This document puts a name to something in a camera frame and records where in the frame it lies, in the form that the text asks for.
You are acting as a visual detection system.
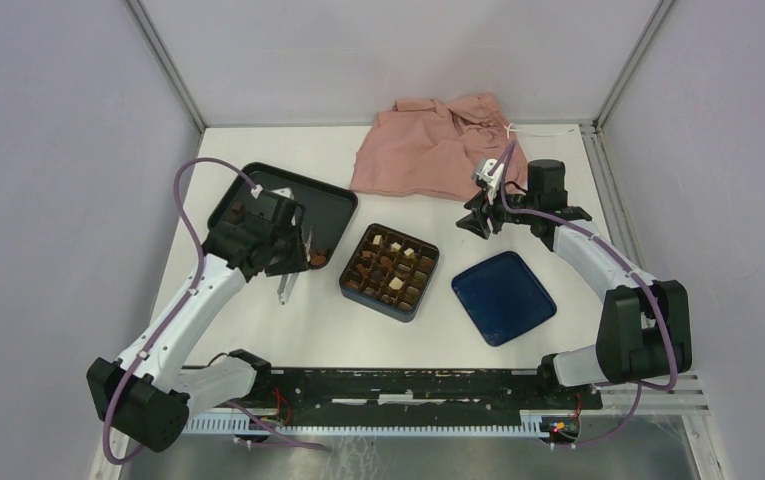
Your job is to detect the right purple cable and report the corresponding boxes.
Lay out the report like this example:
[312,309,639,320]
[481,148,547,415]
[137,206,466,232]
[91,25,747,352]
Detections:
[497,140,680,449]

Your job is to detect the blue chocolate box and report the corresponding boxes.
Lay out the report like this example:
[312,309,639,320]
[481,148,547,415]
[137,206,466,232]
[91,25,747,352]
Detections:
[338,223,440,323]

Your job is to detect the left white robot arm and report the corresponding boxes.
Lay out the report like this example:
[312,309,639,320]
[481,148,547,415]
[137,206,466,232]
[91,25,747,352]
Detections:
[87,187,306,465]

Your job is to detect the white drawstring cord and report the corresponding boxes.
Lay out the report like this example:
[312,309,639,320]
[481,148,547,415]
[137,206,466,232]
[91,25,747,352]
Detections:
[503,123,577,140]

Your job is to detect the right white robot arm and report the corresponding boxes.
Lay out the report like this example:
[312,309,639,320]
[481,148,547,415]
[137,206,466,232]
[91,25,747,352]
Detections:
[456,159,692,408]

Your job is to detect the purple cable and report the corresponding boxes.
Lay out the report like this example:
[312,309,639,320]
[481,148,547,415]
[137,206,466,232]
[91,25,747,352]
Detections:
[497,140,680,449]
[102,157,330,466]

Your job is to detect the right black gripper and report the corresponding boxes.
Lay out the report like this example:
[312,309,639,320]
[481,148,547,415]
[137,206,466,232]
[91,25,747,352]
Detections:
[456,179,539,240]

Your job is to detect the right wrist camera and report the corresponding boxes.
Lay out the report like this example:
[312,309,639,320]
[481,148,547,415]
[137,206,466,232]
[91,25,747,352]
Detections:
[472,158,506,189]

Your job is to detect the pink cloth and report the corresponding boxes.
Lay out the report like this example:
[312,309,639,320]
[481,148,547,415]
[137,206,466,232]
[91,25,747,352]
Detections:
[350,93,517,202]

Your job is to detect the black chocolate tray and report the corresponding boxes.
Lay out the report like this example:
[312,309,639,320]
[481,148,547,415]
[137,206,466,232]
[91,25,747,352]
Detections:
[202,162,358,277]

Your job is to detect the blue box lid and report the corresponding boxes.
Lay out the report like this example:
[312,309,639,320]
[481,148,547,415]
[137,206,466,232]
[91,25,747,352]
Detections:
[451,251,557,347]

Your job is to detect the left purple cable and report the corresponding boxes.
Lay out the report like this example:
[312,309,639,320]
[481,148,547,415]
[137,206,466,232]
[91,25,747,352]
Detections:
[102,157,330,466]

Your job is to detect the silver metal tongs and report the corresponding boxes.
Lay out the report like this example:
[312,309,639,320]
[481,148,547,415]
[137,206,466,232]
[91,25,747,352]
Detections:
[277,225,314,307]

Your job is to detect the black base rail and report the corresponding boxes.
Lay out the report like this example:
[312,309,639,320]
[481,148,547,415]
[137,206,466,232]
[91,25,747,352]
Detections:
[238,367,603,427]

